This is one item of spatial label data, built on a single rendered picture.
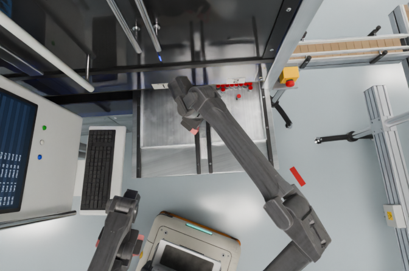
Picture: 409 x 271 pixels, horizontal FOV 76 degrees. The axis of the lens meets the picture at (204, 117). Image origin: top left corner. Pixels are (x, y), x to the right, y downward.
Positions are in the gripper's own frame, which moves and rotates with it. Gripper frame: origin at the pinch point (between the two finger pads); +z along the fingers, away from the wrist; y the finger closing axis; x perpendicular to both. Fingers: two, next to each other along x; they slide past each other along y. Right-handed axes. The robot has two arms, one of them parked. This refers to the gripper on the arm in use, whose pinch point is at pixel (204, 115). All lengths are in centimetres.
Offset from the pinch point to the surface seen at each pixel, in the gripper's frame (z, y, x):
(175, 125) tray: 26.7, 15.5, -17.8
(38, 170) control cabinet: -11, 58, -38
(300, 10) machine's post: -18.3, -41.4, 9.7
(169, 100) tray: 27.5, 7.7, -29.2
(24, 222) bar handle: -23, 64, -20
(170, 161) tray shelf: 24.1, 29.7, -8.1
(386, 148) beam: 92, -45, 74
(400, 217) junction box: 85, -16, 100
